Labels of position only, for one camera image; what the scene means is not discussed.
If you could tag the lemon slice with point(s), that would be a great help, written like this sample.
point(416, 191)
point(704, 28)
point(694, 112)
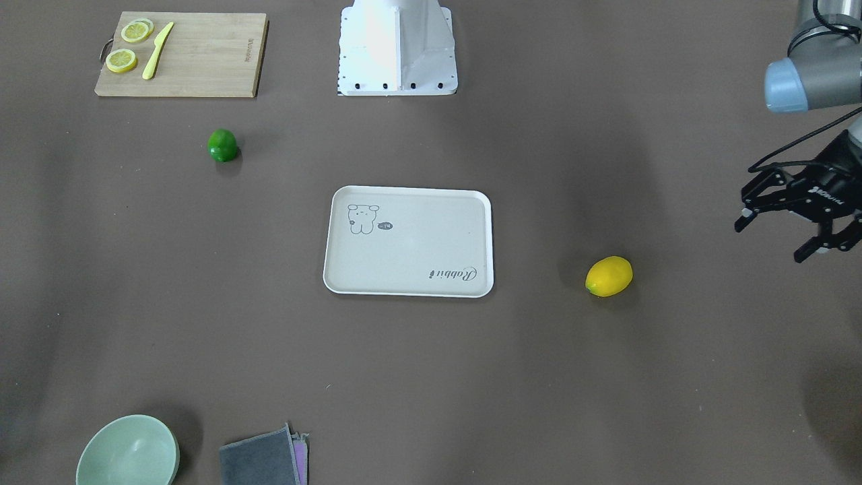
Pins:
point(121, 60)
point(137, 30)

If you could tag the white rabbit tray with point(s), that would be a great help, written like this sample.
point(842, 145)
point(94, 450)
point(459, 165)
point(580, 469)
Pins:
point(399, 241)

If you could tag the bamboo cutting board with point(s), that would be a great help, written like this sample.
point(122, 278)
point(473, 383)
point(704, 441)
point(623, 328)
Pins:
point(205, 55)

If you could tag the mint green bowl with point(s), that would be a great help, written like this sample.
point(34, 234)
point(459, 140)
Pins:
point(134, 449)

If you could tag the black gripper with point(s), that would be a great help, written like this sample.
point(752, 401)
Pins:
point(830, 192)

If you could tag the lemon slice near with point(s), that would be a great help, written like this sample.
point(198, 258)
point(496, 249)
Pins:
point(121, 60)

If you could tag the yellow lemon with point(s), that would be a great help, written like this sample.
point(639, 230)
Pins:
point(609, 276)

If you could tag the grey folded cloth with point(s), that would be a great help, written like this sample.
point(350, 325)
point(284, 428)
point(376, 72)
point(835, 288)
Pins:
point(279, 457)

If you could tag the lemon slice far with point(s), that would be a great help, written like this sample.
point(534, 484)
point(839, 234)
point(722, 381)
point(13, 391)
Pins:
point(137, 30)

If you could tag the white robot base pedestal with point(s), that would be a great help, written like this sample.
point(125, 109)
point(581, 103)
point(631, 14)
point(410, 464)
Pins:
point(397, 48)

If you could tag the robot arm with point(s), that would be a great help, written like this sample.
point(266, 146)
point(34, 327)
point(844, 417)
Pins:
point(821, 69)

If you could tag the green lime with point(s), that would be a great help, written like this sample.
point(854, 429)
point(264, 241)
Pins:
point(222, 146)

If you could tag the yellow plastic knife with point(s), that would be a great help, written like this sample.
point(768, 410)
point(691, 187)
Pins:
point(152, 64)

